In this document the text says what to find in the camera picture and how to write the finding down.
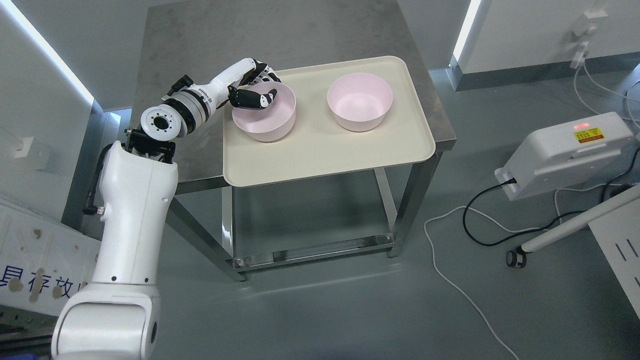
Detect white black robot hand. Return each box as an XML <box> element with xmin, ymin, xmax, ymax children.
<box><xmin>199</xmin><ymin>57</ymin><xmax>281</xmax><ymax>110</ymax></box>

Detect pink bowl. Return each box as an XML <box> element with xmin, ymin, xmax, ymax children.
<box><xmin>326</xmin><ymin>71</ymin><xmax>394</xmax><ymax>132</ymax></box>
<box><xmin>231</xmin><ymin>81</ymin><xmax>297</xmax><ymax>142</ymax></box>

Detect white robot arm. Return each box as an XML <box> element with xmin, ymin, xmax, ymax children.
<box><xmin>51</xmin><ymin>141</ymin><xmax>178</xmax><ymax>360</ymax></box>

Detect stainless steel table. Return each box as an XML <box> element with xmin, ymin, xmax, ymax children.
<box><xmin>131</xmin><ymin>0</ymin><xmax>457</xmax><ymax>281</ymax></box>

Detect cream plastic tray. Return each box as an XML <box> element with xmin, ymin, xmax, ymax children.
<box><xmin>222</xmin><ymin>55</ymin><xmax>435</xmax><ymax>188</ymax></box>

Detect white sign with blue text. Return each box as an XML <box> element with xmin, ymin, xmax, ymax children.
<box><xmin>0</xmin><ymin>203</ymin><xmax>101</xmax><ymax>317</ymax></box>

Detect white power supply box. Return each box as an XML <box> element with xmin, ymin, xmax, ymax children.
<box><xmin>494</xmin><ymin>112</ymin><xmax>635</xmax><ymax>201</ymax></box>

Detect white stand leg with caster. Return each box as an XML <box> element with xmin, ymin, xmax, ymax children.
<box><xmin>505</xmin><ymin>184</ymin><xmax>640</xmax><ymax>269</ymax></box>

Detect white perforated panel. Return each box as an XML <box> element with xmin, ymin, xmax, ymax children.
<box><xmin>589</xmin><ymin>199</ymin><xmax>640</xmax><ymax>317</ymax></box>

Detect white wall plug adapter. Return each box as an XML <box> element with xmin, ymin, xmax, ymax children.
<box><xmin>569</xmin><ymin>0</ymin><xmax>610</xmax><ymax>69</ymax></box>

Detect white floor cable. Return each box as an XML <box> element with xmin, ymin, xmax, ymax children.
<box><xmin>423</xmin><ymin>187</ymin><xmax>616</xmax><ymax>360</ymax></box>

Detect black power cable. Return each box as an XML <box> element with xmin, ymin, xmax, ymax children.
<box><xmin>462</xmin><ymin>147</ymin><xmax>640</xmax><ymax>247</ymax></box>

